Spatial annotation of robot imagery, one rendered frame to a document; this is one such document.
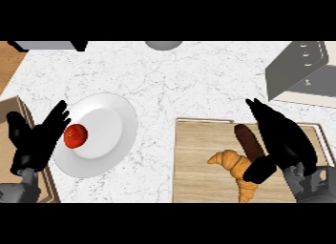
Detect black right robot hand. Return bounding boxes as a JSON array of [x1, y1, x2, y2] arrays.
[[241, 97, 319, 185]]

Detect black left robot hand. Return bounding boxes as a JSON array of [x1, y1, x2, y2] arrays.
[[5, 99, 73, 176]]

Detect brown sweet potato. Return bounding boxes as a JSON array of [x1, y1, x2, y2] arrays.
[[232, 123, 266, 163]]

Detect wooden tray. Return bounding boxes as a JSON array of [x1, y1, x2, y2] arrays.
[[170, 117, 336, 204]]

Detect grey tiered shelf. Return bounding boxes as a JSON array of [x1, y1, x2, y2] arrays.
[[263, 41, 336, 111]]

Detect wooden box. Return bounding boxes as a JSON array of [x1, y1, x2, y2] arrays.
[[0, 94, 62, 204]]

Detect red tomato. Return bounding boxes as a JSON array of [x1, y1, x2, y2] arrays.
[[62, 123, 89, 150]]

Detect white round plate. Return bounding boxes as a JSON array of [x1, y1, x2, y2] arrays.
[[50, 92, 139, 179]]

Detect golden croissant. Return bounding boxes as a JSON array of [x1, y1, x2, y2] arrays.
[[206, 149, 260, 204]]

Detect grey appliance with black edge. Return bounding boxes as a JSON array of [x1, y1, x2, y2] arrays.
[[6, 41, 89, 52]]

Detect grey round object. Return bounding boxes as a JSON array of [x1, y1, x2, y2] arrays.
[[144, 41, 183, 51]]

